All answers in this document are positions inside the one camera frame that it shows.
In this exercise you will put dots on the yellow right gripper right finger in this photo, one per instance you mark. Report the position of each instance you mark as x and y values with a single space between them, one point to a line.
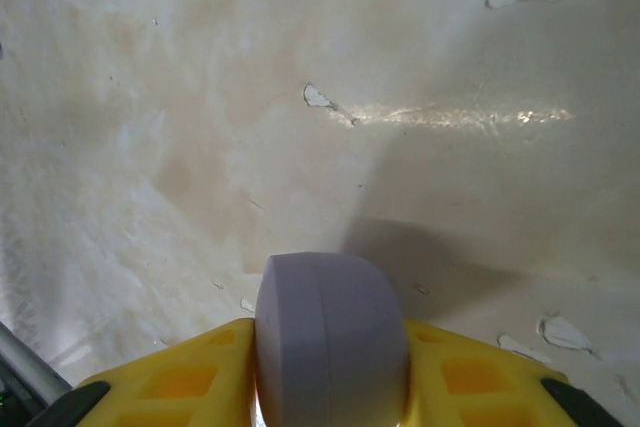
480 387

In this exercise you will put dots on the purple earbud charging case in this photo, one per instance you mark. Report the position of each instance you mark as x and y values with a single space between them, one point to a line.
330 342

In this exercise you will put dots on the aluminium front frame rail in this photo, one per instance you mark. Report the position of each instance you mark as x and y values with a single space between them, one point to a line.
25 362

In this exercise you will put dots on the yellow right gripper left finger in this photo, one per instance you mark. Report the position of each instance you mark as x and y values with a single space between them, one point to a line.
175 387

